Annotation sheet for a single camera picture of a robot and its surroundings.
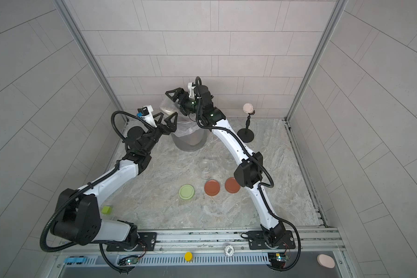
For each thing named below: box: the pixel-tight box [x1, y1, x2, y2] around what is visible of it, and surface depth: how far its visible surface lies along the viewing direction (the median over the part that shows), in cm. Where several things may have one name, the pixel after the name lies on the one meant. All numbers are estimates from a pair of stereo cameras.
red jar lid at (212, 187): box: [203, 179, 221, 197], surface depth 88 cm
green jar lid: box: [178, 183, 195, 200], surface depth 86 cm
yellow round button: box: [184, 251, 193, 262], surface depth 64 cm
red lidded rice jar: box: [198, 158, 214, 181], surface depth 91 cm
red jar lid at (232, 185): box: [224, 177, 241, 195], surface depth 88 cm
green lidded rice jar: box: [159, 97, 181, 119], surface depth 74 cm
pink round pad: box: [316, 254, 336, 269], surface depth 68 cm
